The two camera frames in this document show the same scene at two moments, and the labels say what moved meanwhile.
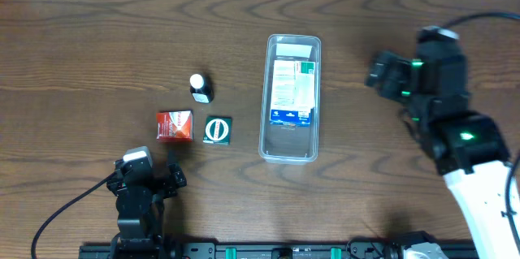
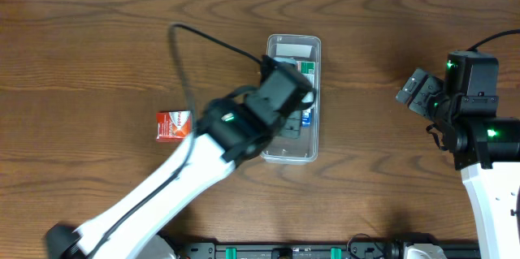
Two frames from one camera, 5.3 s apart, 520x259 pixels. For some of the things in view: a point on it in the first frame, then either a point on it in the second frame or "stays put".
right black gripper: [393, 75] -> [417, 92]
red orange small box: [175, 126] stays put
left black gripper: [165, 183] -> [295, 124]
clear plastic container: [290, 99] stays put
